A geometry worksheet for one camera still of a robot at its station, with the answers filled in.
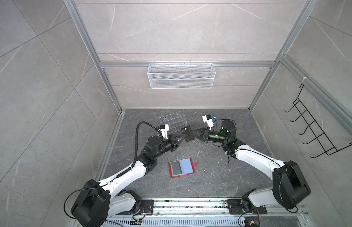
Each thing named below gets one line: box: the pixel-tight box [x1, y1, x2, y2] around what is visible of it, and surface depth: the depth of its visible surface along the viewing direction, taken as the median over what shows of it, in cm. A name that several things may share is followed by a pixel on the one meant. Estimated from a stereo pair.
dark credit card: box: [180, 125, 196, 143], surface depth 75 cm
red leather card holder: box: [167, 157, 196, 179], surface depth 88 cm
